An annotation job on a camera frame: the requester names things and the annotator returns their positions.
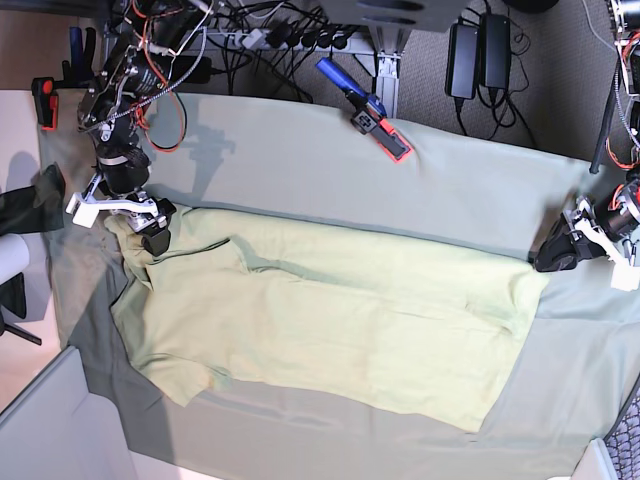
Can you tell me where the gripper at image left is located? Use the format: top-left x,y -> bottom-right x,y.
102,187 -> 177,257

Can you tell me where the black power brick pair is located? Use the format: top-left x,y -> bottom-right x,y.
445,14 -> 512,100

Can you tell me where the aluminium frame post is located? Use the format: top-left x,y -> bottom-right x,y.
348,26 -> 410,118

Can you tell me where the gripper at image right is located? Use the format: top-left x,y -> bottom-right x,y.
533,197 -> 618,273

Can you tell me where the yellow-green T-shirt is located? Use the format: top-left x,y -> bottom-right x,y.
105,207 -> 549,432

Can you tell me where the white box left bottom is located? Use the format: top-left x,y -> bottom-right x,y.
1,347 -> 137,479

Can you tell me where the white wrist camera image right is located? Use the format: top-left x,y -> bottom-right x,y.
609,252 -> 639,292

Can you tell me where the white power strip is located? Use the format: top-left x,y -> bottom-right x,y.
208,28 -> 370,52

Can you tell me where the black power adapter left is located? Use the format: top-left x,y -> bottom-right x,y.
151,55 -> 212,85

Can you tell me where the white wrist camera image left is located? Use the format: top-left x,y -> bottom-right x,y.
65,193 -> 101,228

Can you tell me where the dark green hanging cloth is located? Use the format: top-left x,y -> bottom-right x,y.
0,163 -> 66,235

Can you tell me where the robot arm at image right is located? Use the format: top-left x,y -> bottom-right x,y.
582,1 -> 639,175

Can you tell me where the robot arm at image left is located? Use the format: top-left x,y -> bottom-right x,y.
69,1 -> 414,256

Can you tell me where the blue orange clamp centre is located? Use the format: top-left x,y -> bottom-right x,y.
316,58 -> 414,163

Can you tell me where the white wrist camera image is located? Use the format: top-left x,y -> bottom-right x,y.
65,193 -> 101,228
609,252 -> 639,292

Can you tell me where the patterned grey basket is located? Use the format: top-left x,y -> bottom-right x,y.
604,386 -> 640,480

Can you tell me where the white cylinder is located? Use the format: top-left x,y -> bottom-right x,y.
0,234 -> 30,284

